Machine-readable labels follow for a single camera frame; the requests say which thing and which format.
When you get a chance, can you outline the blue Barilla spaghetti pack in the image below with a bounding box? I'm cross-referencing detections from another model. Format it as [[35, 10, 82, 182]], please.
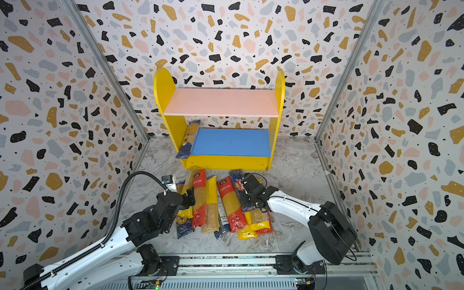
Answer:
[[229, 169, 256, 213]]

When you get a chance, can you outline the red black-label spaghetti bag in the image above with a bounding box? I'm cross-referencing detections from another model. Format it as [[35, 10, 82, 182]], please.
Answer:
[[192, 169, 207, 228]]

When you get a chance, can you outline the dark blue Anko pasta bag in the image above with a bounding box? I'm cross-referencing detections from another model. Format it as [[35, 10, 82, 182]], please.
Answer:
[[176, 120, 201, 160]]

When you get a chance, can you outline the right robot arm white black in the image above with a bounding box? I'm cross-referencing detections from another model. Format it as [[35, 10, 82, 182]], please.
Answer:
[[240, 173, 357, 273]]

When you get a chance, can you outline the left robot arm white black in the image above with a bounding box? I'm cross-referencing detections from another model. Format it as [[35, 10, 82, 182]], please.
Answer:
[[23, 189, 195, 290]]

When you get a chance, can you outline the blue starry pasta bag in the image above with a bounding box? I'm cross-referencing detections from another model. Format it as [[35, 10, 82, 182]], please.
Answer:
[[176, 215, 194, 239]]

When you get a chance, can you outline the yellow shelf with coloured boards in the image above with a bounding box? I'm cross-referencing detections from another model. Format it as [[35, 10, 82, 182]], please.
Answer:
[[153, 68, 285, 171]]

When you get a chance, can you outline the yellow Pastatime bag left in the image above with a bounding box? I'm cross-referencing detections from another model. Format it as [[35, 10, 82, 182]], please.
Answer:
[[178, 169, 199, 219]]

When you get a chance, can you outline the yellow pastatime bag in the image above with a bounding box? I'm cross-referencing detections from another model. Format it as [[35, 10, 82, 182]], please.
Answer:
[[178, 169, 199, 219], [250, 209, 273, 235]]

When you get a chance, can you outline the yellow Pastatime bag right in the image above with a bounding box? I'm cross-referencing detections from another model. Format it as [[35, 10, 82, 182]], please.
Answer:
[[250, 209, 273, 235]]

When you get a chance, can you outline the red spaghetti bag centre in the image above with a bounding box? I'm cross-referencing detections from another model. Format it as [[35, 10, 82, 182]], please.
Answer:
[[217, 176, 248, 233]]

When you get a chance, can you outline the yellow end spaghetti bag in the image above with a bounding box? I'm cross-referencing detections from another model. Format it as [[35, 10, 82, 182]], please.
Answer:
[[238, 212, 258, 240]]

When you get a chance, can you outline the yellow top spaghetti bag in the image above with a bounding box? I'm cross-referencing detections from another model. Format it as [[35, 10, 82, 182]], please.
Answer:
[[201, 176, 219, 234]]

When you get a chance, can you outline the white label noodle bag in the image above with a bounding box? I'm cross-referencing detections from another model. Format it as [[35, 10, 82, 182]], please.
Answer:
[[214, 196, 232, 240]]

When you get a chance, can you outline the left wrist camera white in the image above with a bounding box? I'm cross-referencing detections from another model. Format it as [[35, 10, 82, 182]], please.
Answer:
[[161, 175, 177, 193]]

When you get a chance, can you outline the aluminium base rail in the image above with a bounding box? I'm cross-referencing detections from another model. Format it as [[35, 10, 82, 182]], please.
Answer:
[[131, 252, 383, 290]]

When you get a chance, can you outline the black corrugated cable hose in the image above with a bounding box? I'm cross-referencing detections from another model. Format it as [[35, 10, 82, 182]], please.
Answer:
[[17, 171, 167, 290]]

